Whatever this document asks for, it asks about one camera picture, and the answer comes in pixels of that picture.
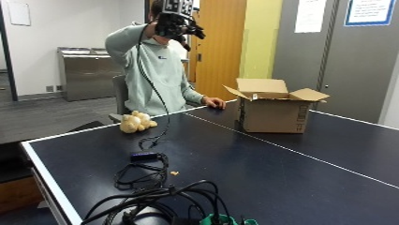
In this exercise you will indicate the wooden door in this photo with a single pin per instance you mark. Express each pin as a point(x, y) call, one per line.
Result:
point(220, 47)

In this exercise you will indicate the white marker cube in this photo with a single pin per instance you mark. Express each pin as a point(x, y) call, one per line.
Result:
point(177, 7)

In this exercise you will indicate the open cardboard box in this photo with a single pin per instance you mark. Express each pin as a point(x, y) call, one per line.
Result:
point(274, 108)

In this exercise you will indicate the the person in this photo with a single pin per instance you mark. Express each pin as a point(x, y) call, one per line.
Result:
point(160, 72)

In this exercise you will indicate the yellow plush toy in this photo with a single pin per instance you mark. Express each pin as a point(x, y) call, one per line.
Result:
point(136, 122)

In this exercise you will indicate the grey chair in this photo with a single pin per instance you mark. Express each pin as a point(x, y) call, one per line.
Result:
point(120, 98)

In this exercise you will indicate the small orange crumb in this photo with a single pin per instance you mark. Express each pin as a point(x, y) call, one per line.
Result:
point(174, 172)

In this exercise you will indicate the small black hub box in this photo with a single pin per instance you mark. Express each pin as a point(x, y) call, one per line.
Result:
point(144, 156)

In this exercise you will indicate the stainless steel bin cabinet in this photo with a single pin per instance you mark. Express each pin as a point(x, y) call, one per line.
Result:
point(87, 73)

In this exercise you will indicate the white paper sheet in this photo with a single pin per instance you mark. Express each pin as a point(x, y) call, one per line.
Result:
point(310, 15)

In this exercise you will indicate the grey cabinet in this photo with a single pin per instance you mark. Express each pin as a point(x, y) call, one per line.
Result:
point(337, 59)

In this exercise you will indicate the green object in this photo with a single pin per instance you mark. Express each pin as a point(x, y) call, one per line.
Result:
point(226, 220)

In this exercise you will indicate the blue framed notice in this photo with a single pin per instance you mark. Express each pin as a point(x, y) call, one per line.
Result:
point(370, 12)

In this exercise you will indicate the white wall board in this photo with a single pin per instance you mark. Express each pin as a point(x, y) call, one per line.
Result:
point(19, 12)

